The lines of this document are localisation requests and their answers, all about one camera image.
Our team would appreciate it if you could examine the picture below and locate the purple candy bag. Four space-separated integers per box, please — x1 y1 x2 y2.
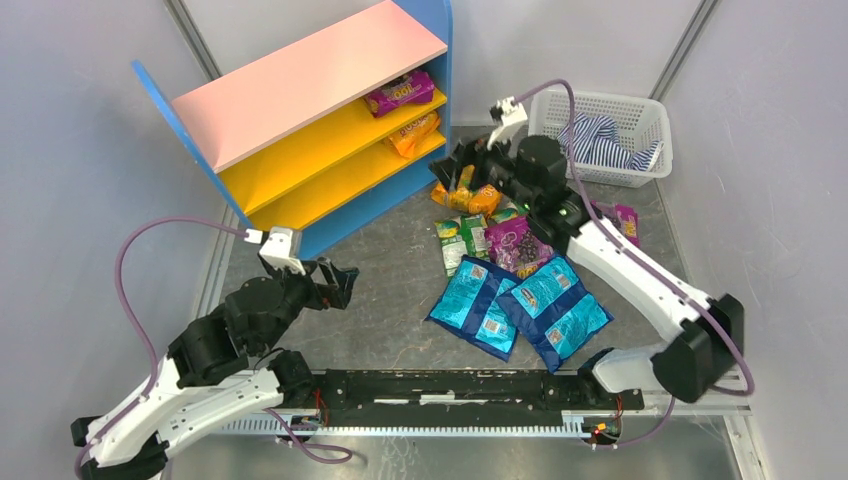
484 216 554 279
363 69 436 118
593 201 640 247

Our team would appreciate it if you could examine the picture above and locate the blue candy bag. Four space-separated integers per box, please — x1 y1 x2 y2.
426 255 519 362
496 256 614 373

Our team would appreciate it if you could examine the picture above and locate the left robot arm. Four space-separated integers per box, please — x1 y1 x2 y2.
71 257 359 479

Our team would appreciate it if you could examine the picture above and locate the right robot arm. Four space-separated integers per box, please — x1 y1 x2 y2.
428 135 755 403

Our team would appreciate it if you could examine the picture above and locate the orange candy bag on floor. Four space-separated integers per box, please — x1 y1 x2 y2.
430 165 502 216

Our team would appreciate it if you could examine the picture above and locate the green candy bag right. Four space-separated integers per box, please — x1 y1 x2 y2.
488 204 526 225

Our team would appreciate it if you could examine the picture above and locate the green candy bag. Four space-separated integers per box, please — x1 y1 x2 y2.
488 204 526 225
434 214 489 278

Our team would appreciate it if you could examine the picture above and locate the orange candy bag on shelf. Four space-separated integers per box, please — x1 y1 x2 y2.
383 111 441 159

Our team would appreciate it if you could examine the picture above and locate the green candy bag left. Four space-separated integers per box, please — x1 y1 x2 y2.
434 214 489 278

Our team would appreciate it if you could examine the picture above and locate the blue pink yellow shelf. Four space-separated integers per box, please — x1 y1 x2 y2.
132 1 453 258

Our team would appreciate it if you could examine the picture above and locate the blue white striped cloth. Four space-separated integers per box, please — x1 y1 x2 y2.
557 113 665 172

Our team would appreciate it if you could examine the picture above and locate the white plastic basket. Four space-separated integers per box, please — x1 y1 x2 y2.
529 86 673 188

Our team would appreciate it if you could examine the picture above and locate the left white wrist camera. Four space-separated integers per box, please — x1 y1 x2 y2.
259 227 306 275

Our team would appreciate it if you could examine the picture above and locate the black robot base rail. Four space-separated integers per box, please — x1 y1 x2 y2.
280 370 645 428

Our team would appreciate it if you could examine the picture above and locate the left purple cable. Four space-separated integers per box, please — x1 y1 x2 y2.
72 215 354 480

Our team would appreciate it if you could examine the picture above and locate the purple cable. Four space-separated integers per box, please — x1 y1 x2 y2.
72 215 354 480
513 79 757 450

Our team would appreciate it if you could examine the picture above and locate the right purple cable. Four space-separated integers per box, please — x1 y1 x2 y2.
513 79 757 450

